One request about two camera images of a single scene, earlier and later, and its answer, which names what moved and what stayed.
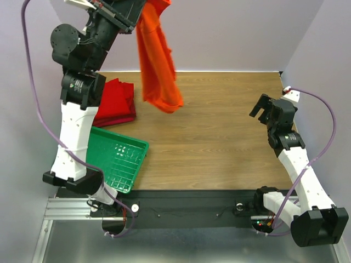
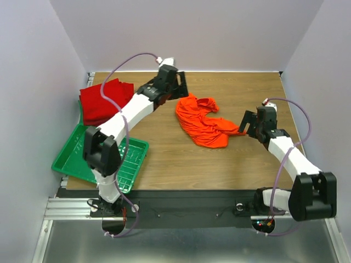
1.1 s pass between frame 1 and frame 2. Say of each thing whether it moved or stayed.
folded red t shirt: stayed
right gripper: moved
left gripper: moved
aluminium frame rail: stayed
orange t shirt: moved
